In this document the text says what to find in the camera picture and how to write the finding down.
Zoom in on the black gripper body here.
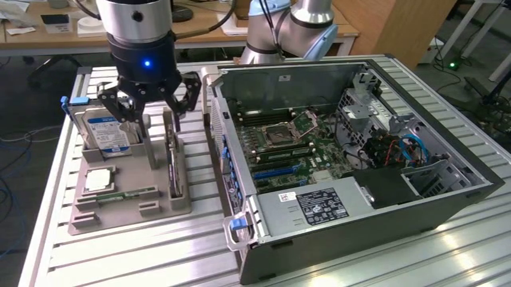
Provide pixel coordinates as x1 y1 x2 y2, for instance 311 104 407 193
106 31 182 103

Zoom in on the graphics card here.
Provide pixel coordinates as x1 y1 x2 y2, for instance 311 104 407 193
161 106 188 199

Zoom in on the blue disk caddy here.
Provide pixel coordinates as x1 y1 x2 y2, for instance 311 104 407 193
58 93 136 150

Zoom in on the hard disk blue label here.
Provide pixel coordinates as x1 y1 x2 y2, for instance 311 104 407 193
78 107 138 158

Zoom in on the white round part on box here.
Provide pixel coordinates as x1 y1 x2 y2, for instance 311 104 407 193
76 16 106 38

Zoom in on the black round lamp base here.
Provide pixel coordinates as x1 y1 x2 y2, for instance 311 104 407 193
172 3 194 22

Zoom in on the black office chair base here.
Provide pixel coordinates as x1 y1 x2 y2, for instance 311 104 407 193
22 52 118 87

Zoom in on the white paper stack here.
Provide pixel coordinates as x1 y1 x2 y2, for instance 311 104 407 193
220 17 250 36

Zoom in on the grey parts rack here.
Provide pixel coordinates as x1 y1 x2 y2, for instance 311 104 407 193
66 106 192 237

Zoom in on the silver CPU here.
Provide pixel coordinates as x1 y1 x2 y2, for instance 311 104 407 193
84 169 112 191

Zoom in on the white box black lid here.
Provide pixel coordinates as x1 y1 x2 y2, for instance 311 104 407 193
41 14 72 33

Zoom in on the wooden desk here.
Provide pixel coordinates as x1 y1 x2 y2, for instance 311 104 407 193
0 0 360 57

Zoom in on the open socket cover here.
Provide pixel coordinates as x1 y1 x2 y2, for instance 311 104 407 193
291 109 320 135

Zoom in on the green RAM stick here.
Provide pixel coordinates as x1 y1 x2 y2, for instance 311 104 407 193
93 190 154 201

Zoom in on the RAM stick with label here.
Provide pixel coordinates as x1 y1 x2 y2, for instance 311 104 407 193
254 145 315 164

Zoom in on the blue expansion slot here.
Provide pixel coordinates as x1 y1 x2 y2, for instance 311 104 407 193
253 167 299 180

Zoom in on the green motherboard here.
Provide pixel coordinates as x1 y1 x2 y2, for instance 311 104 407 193
233 107 355 195

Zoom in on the metal drive cage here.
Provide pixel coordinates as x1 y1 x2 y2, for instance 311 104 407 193
335 71 396 141

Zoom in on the grey power supply unit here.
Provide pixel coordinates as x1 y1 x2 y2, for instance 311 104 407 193
254 176 375 237

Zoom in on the wooden cabinet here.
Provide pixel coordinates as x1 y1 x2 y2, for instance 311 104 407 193
331 0 459 68

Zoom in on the black open PC case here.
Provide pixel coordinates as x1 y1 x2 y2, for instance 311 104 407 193
200 58 505 285

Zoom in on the metal disk bay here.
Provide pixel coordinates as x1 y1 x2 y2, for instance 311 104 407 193
400 158 472 198

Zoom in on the black floor stand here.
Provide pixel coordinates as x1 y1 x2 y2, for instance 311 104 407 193
464 76 511 120

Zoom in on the brown sleeved gripper cable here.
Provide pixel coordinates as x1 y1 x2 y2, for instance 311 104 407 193
172 0 240 39

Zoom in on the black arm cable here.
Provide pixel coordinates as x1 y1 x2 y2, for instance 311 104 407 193
257 0 287 60

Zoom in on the red wire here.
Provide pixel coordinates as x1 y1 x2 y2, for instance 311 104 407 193
384 139 404 165

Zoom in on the blue wire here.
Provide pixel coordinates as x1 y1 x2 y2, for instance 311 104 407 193
399 134 431 164

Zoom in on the white table frame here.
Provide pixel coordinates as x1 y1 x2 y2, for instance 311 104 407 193
439 0 511 81

